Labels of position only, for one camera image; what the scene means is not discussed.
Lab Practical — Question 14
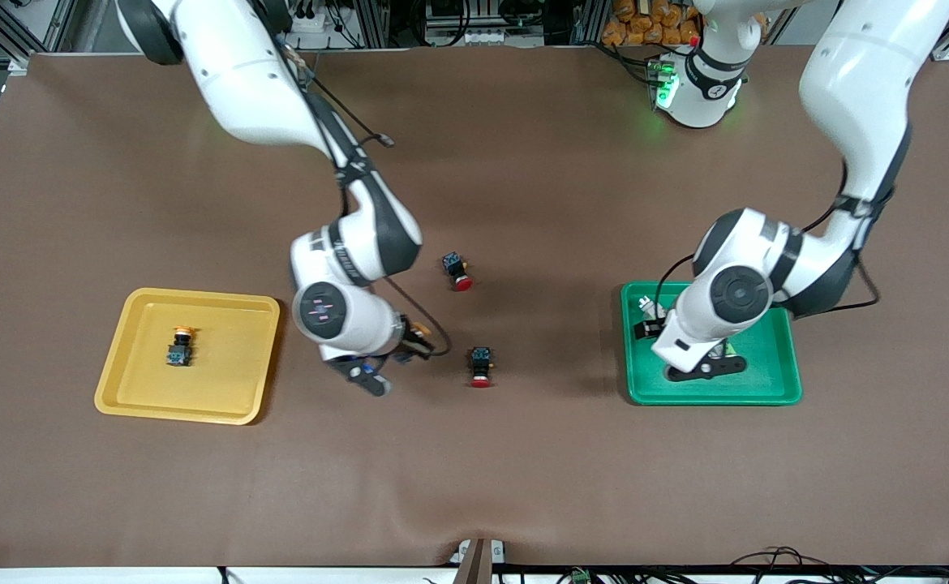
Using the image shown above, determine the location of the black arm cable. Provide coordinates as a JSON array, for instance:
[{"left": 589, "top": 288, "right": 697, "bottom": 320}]
[
  {"left": 276, "top": 36, "right": 453, "bottom": 359},
  {"left": 655, "top": 158, "right": 882, "bottom": 321}
]

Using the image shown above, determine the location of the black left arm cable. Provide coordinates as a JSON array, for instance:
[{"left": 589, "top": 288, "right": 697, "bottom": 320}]
[{"left": 655, "top": 158, "right": 882, "bottom": 321}]

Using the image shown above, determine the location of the orange net bag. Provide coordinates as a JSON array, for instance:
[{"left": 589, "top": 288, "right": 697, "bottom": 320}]
[{"left": 602, "top": 0, "right": 701, "bottom": 47}]

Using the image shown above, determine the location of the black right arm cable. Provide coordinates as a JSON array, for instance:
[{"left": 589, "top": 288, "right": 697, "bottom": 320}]
[{"left": 276, "top": 36, "right": 453, "bottom": 359}]

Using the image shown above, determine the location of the brown table mat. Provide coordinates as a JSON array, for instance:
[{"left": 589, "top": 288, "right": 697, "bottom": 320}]
[{"left": 0, "top": 45, "right": 949, "bottom": 569}]

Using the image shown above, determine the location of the green plastic tray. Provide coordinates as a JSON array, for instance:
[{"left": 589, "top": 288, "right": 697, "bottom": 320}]
[{"left": 620, "top": 281, "right": 804, "bottom": 406}]

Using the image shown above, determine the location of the metal table clamp bracket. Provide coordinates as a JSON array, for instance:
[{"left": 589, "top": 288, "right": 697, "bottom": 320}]
[{"left": 449, "top": 538, "right": 508, "bottom": 584}]

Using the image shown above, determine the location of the yellow plastic tray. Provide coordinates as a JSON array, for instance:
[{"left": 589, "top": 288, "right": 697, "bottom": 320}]
[{"left": 93, "top": 287, "right": 281, "bottom": 426}]

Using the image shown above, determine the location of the white power strip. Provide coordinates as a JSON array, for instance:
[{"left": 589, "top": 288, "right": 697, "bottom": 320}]
[{"left": 292, "top": 6, "right": 337, "bottom": 33}]

